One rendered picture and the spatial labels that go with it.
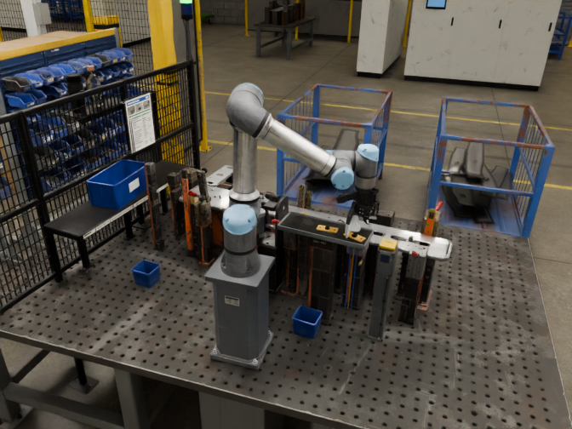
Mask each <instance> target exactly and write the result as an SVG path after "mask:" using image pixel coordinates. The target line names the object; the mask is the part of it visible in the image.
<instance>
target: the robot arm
mask: <svg viewBox="0 0 572 429"><path fill-rule="evenodd" d="M264 103H265V98H264V95H263V93H262V91H261V90H260V88H259V87H257V86H256V85H254V84H252V83H242V84H239V85H238V86H237V87H236V88H235V89H234V90H233V91H232V93H231V96H230V98H229V99H228V101H227V103H226V115H227V116H228V118H229V124H230V125H231V126H232V127H233V188H232V189H231V190H230V191H229V208H228V209H227V210H226V211H225V212H224V214H223V226H224V245H225V250H224V253H223V255H222V258H221V261H220V269H221V270H222V272H223V273H224V274H226V275H227V276H229V277H236V278H243V277H251V276H253V275H255V274H256V273H257V272H258V271H259V270H260V257H259V255H258V252H257V249H256V226H257V221H258V216H259V212H260V193H259V192H258V191H257V190H256V164H257V140H258V139H259V138H261V139H263V140H264V141H266V142H268V143H269V144H271V145H273V146H275V147H276V148H277V149H279V150H281V151H282V152H285V153H286V154H288V155H290V156H291V157H293V158H294V159H296V160H297V161H299V162H301V163H303V164H305V165H306V166H307V167H309V168H310V169H313V170H314V171H316V172H318V173H319V174H321V175H322V176H324V177H326V178H327V179H329V180H331V182H332V184H333V186H334V187H335V188H337V189H339V190H345V189H347V188H349V187H350V186H351V185H352V183H353V181H354V173H353V171H356V177H355V190H356V191H353V192H348V193H342V194H340V195H339V196H338V197H337V198H336V201H337V203H345V202H347V201H350V200H354V201H353V202H352V206H351V208H350V210H349V212H348V215H347V218H346V230H345V234H346V238H348V235H349V232H359V231H360V229H361V227H360V225H359V224H358V216H356V214H357V215H359V216H361V217H363V221H364V222H365V223H366V224H367V225H368V223H369V219H373V220H376V219H377V218H376V214H379V206H380V202H379V201H376V200H375V199H376V193H378V192H379V189H378V188H375V180H376V173H377V165H378V161H379V158H378V157H379V149H378V147H377V146H374V145H371V144H362V145H360V146H359V147H358V149H357V151H343V150H327V151H325V150H323V149H322V148H320V147H319V146H316V145H315V144H313V143H311V142H310V141H309V140H307V139H305V138H304V137H302V136H301V135H299V134H297V133H295V131H293V130H291V129H289V128H287V127H286V126H284V125H283V124H281V123H280V122H278V121H277V120H275V119H273V118H272V115H271V113H270V112H268V111H266V110H265V109H264V108H263V105H264ZM377 205H378V210H377Z"/></svg>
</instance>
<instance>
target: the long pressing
mask: <svg viewBox="0 0 572 429"><path fill-rule="evenodd" d="M212 190H213V191H212ZM190 191H192V192H197V194H199V195H200V191H199V186H198V185H197V186H195V187H193V188H192V189H191V190H190ZM208 191H209V196H211V201H210V206H211V209H215V210H219V211H222V212H223V210H224V209H226V208H227V207H228V206H229V191H230V190H227V189H223V188H219V187H214V186H208ZM219 195H220V198H219ZM215 196H216V197H215ZM290 211H292V212H296V213H301V212H305V213H308V214H309V215H311V216H315V217H319V218H323V219H327V220H334V221H338V220H340V219H342V220H344V221H346V217H341V216H338V215H333V214H326V213H322V212H318V211H314V210H310V209H303V208H298V207H295V206H290V205H289V212H290ZM275 214H276V212H275V211H274V212H272V211H269V216H272V217H275ZM370 224H371V227H370V229H373V230H374V232H378V233H383V234H385V236H384V237H382V236H378V235H375V234H373V236H372V238H371V239H370V240H369V244H370V245H374V246H378V247H379V245H380V242H381V241H382V239H383V238H385V239H389V240H393V241H397V242H398V251H399V252H404V253H407V254H409V251H410V250H411V247H412V245H413V244H416V243H414V241H417V242H422V243H428V244H430V245H429V246H428V252H427V257H426V258H429V259H433V260H440V261H445V260H448V259H449V257H450V253H451V249H452V247H453V244H452V243H451V242H450V241H449V240H447V239H443V238H440V237H432V236H428V235H424V234H419V233H416V232H409V231H405V230H400V229H397V228H392V227H389V226H381V225H377V224H373V223H370ZM391 236H394V237H401V238H406V239H407V241H401V240H397V239H393V238H391ZM409 236H413V242H409V241H408V239H409Z"/></svg>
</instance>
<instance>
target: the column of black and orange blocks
mask: <svg viewBox="0 0 572 429"><path fill-rule="evenodd" d="M144 166H145V174H146V187H147V194H148V201H149V208H150V215H151V223H152V235H153V242H154V249H155V250H157V251H160V250H161V249H163V248H164V240H161V239H160V238H161V237H162V236H163V235H162V228H161V226H162V223H160V221H161V217H160V209H159V204H158V198H157V184H155V183H157V181H156V173H155V172H156V170H155V163H152V162H150V163H149V162H148V163H145V165H144Z"/></svg>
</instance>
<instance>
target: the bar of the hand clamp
mask: <svg viewBox="0 0 572 429"><path fill-rule="evenodd" d="M207 172H208V170H207V169H206V168H202V171H200V170H198V171H197V181H198V186H199V191H200V195H202V196H205V198H206V202H207V197H208V196H209V191H208V186H207V181H206V175H205V174H206V173H207Z"/></svg>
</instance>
